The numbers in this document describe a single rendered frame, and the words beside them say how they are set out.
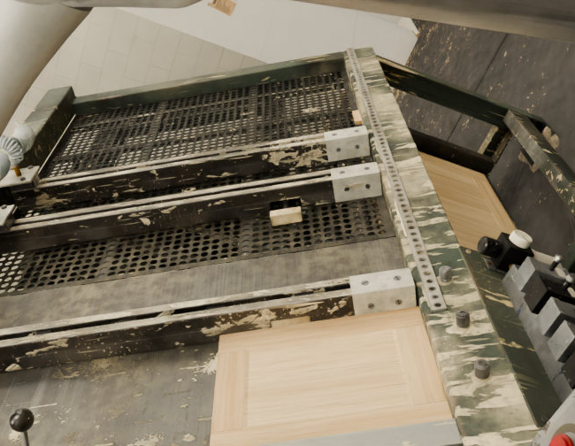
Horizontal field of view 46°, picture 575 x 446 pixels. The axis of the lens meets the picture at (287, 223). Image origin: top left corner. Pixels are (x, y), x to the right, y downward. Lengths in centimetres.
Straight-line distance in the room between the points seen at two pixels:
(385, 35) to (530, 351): 390
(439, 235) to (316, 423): 55
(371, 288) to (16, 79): 88
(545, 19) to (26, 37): 42
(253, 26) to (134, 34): 186
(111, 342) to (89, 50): 536
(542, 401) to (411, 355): 25
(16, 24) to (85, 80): 614
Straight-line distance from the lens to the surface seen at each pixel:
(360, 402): 122
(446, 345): 126
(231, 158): 200
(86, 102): 285
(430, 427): 114
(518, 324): 134
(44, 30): 65
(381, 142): 196
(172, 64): 655
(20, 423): 120
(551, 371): 125
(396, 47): 503
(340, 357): 130
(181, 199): 184
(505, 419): 114
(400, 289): 136
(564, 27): 52
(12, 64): 66
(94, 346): 147
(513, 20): 50
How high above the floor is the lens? 146
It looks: 12 degrees down
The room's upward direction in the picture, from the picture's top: 73 degrees counter-clockwise
